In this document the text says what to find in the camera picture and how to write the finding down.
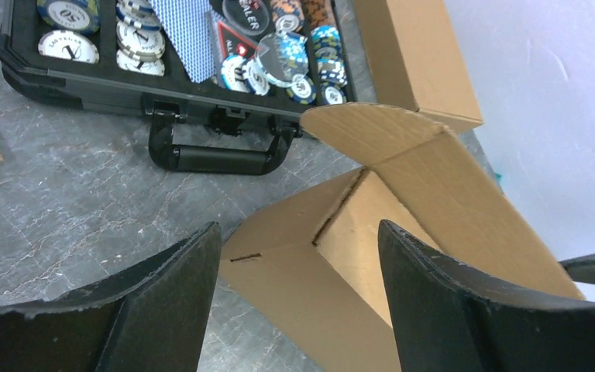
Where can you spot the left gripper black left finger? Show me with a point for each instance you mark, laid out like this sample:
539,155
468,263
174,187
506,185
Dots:
151,316

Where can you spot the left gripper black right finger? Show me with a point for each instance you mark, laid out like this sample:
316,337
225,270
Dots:
450,316

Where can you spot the folded brown cardboard box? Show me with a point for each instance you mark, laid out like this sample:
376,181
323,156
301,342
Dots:
415,61

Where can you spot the black poker chip case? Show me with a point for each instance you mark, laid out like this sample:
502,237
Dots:
57,68

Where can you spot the blue playing card deck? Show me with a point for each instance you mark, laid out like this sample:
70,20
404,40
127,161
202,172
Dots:
187,24

